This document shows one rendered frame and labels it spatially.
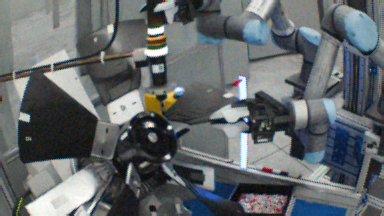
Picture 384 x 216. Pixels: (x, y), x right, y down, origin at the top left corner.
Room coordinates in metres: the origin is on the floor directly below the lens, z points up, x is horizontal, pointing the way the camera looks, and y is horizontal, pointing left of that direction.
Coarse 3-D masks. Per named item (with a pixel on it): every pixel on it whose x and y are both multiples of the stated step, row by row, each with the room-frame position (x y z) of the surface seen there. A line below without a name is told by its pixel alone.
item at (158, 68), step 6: (150, 60) 0.86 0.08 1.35; (156, 60) 0.85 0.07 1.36; (162, 60) 0.85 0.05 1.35; (156, 66) 0.85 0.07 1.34; (162, 66) 0.85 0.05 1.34; (156, 72) 0.85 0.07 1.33; (162, 72) 0.85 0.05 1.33; (156, 78) 0.85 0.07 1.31; (162, 78) 0.85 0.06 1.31; (156, 84) 0.85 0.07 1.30; (162, 84) 0.85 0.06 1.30; (156, 96) 0.86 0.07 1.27; (162, 96) 0.85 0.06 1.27
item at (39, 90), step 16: (32, 80) 0.70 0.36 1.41; (48, 80) 0.72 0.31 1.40; (32, 96) 0.68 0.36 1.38; (48, 96) 0.70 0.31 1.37; (64, 96) 0.72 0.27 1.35; (32, 112) 0.67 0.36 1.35; (48, 112) 0.69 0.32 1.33; (64, 112) 0.71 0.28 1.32; (80, 112) 0.73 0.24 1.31; (32, 128) 0.66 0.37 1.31; (48, 128) 0.68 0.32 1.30; (64, 128) 0.70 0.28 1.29; (80, 128) 0.72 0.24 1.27; (32, 144) 0.65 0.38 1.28; (48, 144) 0.67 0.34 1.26; (64, 144) 0.69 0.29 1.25; (80, 144) 0.72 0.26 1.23; (32, 160) 0.63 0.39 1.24; (48, 160) 0.66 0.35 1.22
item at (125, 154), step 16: (144, 112) 0.79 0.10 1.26; (128, 128) 0.74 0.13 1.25; (144, 128) 0.76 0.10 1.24; (160, 128) 0.78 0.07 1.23; (128, 144) 0.73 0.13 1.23; (144, 144) 0.73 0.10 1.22; (160, 144) 0.76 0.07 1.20; (176, 144) 0.77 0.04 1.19; (112, 160) 0.76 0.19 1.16; (144, 160) 0.71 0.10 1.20; (160, 160) 0.72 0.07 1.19; (144, 176) 0.78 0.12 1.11
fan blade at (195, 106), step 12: (192, 84) 1.10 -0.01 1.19; (204, 84) 1.10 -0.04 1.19; (192, 96) 1.03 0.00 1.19; (204, 96) 1.03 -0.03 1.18; (216, 96) 1.03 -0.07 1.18; (180, 108) 0.96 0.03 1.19; (192, 108) 0.95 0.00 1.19; (204, 108) 0.94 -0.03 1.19; (216, 108) 0.95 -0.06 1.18; (180, 120) 0.88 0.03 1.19; (192, 120) 0.88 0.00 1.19; (204, 120) 0.88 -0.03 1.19; (216, 120) 0.89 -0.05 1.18
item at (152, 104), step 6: (144, 96) 1.34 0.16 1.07; (150, 96) 1.32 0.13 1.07; (168, 96) 1.30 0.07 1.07; (174, 96) 1.30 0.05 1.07; (150, 102) 1.32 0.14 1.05; (156, 102) 1.30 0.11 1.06; (168, 102) 1.27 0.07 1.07; (174, 102) 1.26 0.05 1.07; (150, 108) 1.32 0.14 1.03; (156, 108) 1.31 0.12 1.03; (168, 108) 1.27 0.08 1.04
